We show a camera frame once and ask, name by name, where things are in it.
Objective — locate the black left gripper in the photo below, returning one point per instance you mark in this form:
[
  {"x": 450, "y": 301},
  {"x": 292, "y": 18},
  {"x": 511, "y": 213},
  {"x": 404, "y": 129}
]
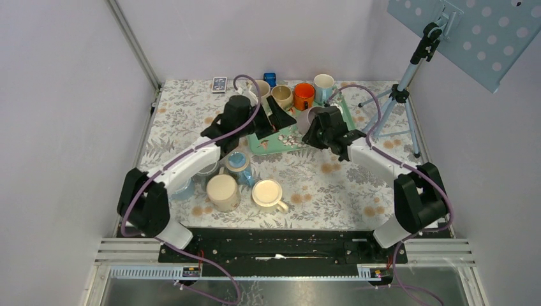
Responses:
[{"x": 279, "y": 119}]

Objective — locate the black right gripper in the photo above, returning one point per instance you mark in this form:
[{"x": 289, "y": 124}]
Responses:
[{"x": 310, "y": 136}]

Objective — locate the round beige glazed mug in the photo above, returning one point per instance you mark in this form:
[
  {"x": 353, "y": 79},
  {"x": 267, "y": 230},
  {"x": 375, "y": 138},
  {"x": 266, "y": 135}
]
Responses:
[{"x": 283, "y": 96}]

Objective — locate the lilac mug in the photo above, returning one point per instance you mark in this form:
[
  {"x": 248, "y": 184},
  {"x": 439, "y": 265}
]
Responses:
[{"x": 305, "y": 118}]

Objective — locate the beige seahorse print mug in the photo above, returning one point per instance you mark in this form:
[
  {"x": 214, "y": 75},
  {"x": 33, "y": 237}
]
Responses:
[{"x": 264, "y": 90}]

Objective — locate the orange mug with black handle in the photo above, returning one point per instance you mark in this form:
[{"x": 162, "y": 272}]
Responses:
[{"x": 303, "y": 96}]

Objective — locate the light blue faceted mug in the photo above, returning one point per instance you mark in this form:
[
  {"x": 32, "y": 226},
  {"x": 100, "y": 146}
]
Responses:
[{"x": 324, "y": 86}]

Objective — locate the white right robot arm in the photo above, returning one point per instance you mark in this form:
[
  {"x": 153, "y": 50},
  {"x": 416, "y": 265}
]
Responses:
[{"x": 419, "y": 196}]

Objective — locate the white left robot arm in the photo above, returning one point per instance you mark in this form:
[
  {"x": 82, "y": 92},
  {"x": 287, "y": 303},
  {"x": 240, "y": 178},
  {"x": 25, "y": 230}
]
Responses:
[{"x": 144, "y": 199}]

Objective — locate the blue butterfly mug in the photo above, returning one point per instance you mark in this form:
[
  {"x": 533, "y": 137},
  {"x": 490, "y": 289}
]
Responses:
[{"x": 238, "y": 166}]

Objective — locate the cream yellow mug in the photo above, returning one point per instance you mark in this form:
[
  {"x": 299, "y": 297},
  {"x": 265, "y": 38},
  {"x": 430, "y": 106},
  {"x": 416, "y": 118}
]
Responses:
[{"x": 267, "y": 195}]

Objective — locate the grey mug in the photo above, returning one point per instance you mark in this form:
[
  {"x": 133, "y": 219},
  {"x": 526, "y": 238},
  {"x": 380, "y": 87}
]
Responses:
[{"x": 207, "y": 173}]

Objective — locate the beige cartoon print mug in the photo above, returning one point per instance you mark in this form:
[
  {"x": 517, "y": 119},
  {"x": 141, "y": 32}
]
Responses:
[{"x": 223, "y": 192}]

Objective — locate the pale blue ribbed mug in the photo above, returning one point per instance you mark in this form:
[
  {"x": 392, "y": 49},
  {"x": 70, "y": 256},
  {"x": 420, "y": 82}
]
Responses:
[{"x": 185, "y": 191}]

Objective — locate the blue toy car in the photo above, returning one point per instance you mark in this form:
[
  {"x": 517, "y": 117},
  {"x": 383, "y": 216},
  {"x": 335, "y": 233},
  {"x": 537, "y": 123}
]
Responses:
[{"x": 270, "y": 78}]

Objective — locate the floral tablecloth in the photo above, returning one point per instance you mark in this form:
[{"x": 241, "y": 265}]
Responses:
[{"x": 321, "y": 192}]

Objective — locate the light blue tripod stand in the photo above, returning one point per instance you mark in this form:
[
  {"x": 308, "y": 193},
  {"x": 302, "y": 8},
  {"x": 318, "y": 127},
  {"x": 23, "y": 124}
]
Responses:
[{"x": 398, "y": 93}]

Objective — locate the playing card box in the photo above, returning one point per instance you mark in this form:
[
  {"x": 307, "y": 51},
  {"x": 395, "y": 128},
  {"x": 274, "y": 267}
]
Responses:
[{"x": 219, "y": 85}]

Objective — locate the blue dotted panel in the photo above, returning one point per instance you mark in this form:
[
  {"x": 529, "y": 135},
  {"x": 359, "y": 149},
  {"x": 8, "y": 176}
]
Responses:
[{"x": 482, "y": 38}]

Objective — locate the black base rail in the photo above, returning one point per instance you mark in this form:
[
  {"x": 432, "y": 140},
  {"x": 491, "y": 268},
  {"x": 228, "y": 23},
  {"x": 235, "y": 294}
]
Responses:
[{"x": 265, "y": 247}]

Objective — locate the white slotted cable duct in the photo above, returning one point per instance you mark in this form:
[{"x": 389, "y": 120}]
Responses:
[{"x": 268, "y": 273}]

